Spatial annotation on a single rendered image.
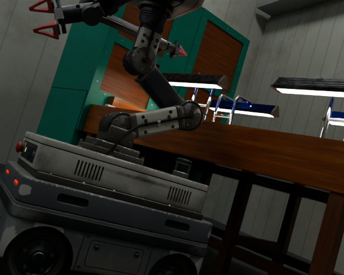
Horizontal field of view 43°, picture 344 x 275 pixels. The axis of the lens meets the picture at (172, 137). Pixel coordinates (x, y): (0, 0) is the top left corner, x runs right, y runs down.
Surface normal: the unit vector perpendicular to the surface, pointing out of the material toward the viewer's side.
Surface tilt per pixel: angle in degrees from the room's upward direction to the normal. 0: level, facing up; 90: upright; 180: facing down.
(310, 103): 90
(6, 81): 90
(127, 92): 90
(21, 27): 90
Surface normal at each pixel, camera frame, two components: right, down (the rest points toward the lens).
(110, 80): 0.66, 0.14
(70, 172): 0.45, 0.06
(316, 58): -0.85, -0.30
